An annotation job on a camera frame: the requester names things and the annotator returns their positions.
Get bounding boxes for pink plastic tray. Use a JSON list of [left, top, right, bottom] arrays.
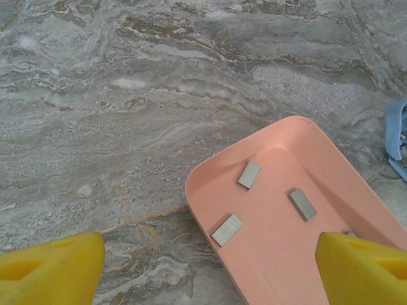
[[185, 115, 407, 305]]

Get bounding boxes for light blue stapler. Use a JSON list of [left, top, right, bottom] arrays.
[[385, 99, 407, 183]]

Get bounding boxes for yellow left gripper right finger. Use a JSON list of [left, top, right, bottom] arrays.
[[314, 231, 407, 305]]

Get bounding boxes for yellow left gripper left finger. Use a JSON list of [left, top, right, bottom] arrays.
[[0, 231, 106, 305]]

